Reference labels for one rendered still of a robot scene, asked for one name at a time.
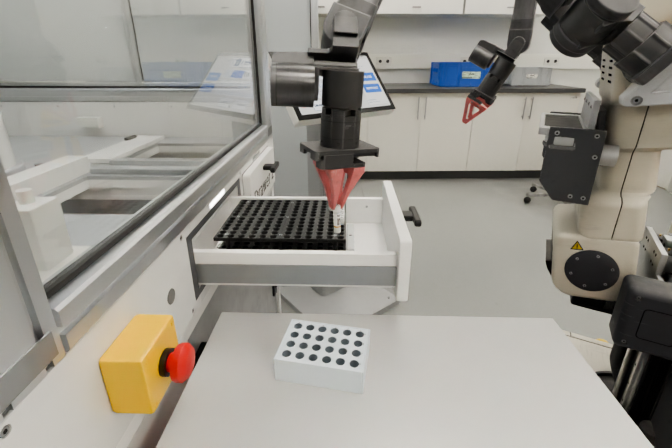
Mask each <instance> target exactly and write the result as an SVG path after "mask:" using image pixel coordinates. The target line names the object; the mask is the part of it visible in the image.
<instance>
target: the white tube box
mask: <svg viewBox="0 0 672 448"><path fill-rule="evenodd" d="M369 350H370V329H364V328H357V327H349V326H342V325H334V324H327V323H319V322H312V321H304V320H296V319H292V320H291V322H290V324H289V326H288V328H287V331H286V333H285V335H284V337H283V339H282V341H281V344H280V346H279V348H278V350H277V352H276V355H275V357H274V372H275V380H280V381H286V382H292V383H298V384H304V385H310V386H316V387H322V388H328V389H334V390H341V391H347V392H353V393H359V394H363V390H364V384H365V377H366V370H367V363H368V357H369Z"/></svg>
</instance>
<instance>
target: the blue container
mask: <svg viewBox="0 0 672 448"><path fill-rule="evenodd" d="M493 64H494V62H493V63H492V64H491V66H490V67H489V68H486V69H485V70H484V69H482V68H480V67H478V66H477V65H475V64H473V63H471V62H431V73H430V81H429V83H431V84H432V85H435V86H438V87H478V86H479V85H480V83H481V82H482V80H483V79H484V77H485V76H486V74H487V73H488V72H489V70H490V68H491V67H492V65H493Z"/></svg>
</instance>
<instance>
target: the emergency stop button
mask: <svg viewBox="0 0 672 448"><path fill-rule="evenodd" d="M194 364H195V349H194V347H193V346H192V345H191V344H190V343H186V342H183V343H180V344H178V345H177V346H176V348H175V350H174V352H171V353H170V354H169V356H168V358H167V362H166V370H167V372H170V378H171V380H172V381H173V382H174V383H183V382H185V381H186V380H187V379H188V378H189V377H190V376H191V374H192V371H193V368H194Z"/></svg>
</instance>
